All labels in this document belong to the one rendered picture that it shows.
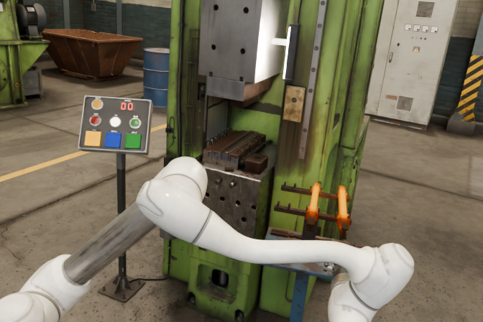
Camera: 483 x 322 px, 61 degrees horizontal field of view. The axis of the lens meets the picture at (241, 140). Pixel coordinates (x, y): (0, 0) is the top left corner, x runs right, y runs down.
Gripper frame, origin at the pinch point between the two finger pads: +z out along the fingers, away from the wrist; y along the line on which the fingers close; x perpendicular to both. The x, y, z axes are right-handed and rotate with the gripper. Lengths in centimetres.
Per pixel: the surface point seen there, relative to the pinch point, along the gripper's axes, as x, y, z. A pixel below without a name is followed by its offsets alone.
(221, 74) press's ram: 45, -64, 60
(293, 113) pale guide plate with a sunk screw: 29, -27, 66
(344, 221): 2.1, 0.2, 15.0
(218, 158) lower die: 2, -62, 60
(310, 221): 1.5, -12.5, 12.1
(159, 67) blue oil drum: -28, -267, 471
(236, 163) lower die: 1, -52, 58
